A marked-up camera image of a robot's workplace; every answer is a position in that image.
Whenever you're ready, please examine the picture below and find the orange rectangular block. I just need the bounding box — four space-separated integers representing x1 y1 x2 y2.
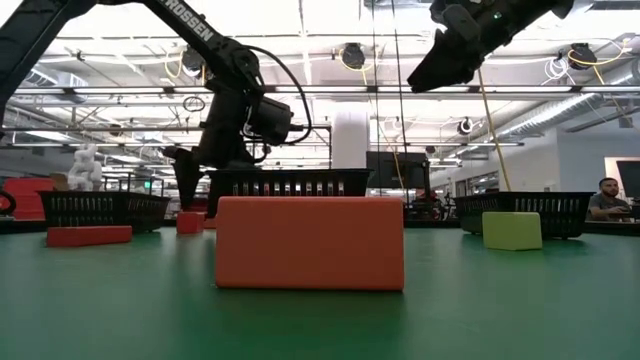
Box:
215 195 406 292

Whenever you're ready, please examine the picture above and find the silver ventilation duct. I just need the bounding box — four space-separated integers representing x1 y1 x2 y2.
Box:
497 63 640 140

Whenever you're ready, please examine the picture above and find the thin black hanging cable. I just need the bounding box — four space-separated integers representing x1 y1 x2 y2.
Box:
370 0 379 192

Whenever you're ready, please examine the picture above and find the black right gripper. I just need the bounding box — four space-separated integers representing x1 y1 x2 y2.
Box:
406 0 531 95

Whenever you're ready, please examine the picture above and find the person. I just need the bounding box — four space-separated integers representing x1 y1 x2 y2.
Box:
585 177 634 223

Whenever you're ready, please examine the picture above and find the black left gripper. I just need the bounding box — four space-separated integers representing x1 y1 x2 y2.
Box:
163 89 262 212

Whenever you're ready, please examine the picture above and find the white robot figure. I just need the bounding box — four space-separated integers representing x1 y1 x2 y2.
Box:
66 143 105 193

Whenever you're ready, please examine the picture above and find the dark computer monitor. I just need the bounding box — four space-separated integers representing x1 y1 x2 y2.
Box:
615 159 640 200
365 150 431 191

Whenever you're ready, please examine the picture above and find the white pillar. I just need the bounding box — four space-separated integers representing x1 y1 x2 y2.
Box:
331 110 371 171

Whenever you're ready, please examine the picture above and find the red rectangular block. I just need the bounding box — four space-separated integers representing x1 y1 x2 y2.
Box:
175 210 207 235
46 225 134 249

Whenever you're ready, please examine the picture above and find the yellow hanging cable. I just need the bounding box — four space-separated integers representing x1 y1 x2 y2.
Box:
476 66 513 193

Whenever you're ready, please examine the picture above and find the red padded bench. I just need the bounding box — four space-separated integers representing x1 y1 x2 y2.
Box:
1 177 57 222

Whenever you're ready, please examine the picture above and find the black cable with loop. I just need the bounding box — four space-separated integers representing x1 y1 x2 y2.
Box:
390 0 410 207

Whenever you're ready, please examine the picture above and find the yellow cube block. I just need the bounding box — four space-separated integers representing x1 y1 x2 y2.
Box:
481 211 544 252

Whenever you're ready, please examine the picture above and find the green felt table mat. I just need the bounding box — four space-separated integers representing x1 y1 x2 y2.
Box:
0 227 640 360

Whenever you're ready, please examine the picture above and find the black plastic mesh basket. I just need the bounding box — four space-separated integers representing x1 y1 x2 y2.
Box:
38 190 172 235
205 168 375 219
453 191 597 240

